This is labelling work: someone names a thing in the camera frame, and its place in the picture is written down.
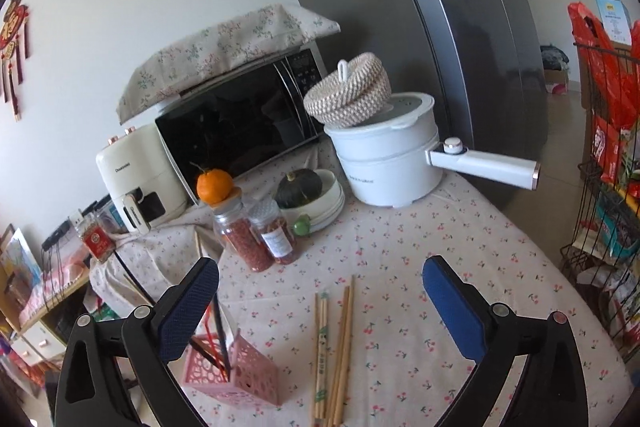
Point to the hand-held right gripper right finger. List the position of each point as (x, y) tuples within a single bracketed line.
[(452, 307)]

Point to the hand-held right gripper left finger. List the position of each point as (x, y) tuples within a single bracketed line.
[(187, 307)]

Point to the black chopstick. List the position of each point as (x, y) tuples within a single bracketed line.
[(223, 339), (206, 353)]

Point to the pink perforated plastic basket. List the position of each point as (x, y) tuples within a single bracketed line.
[(250, 379)]

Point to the printed bamboo chopstick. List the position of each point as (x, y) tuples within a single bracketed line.
[(324, 352), (316, 357)]

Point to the cherry print draped cloth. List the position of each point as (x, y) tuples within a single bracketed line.
[(160, 252)]

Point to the cherry print tablecloth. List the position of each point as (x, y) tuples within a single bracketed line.
[(400, 247)]

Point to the jar of red berries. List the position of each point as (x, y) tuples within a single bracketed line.
[(250, 252)]

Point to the clear glass jar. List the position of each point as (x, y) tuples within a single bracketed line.
[(227, 214)]

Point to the white labelled jar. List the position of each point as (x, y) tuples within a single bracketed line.
[(275, 239)]

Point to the red labelled jar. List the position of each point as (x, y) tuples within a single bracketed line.
[(97, 239)]

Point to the orange mandarin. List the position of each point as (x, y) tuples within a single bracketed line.
[(215, 187)]

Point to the teal box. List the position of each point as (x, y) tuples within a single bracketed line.
[(107, 213)]

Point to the pink cloth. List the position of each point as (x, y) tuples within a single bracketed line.
[(55, 287)]

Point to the cream air fryer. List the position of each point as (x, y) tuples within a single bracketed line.
[(135, 172)]

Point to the power strip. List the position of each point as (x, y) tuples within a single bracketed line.
[(56, 239)]

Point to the white electric cooking pot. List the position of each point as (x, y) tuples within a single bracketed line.
[(390, 167)]

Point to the wooden side cabinet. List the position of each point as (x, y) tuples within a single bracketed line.
[(35, 337)]

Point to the white bowl with green knob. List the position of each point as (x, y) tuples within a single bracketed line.
[(331, 207)]

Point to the dark green squash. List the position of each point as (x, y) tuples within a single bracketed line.
[(299, 189)]

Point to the framed colourful picture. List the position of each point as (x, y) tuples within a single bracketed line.
[(17, 264)]

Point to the black microwave oven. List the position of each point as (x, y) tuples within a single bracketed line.
[(235, 127)]

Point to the small cardboard box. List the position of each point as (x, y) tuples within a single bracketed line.
[(556, 82)]

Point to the floral cloth cover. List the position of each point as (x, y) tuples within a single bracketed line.
[(215, 47)]

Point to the dark clothing pile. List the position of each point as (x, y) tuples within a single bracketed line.
[(556, 57)]

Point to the grey refrigerator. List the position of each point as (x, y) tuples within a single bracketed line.
[(450, 32)]

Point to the red plastic bag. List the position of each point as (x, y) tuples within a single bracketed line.
[(602, 72)]

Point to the blue white card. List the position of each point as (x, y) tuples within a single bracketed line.
[(612, 19)]

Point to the red knot wall ornament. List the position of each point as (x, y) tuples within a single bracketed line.
[(12, 37)]

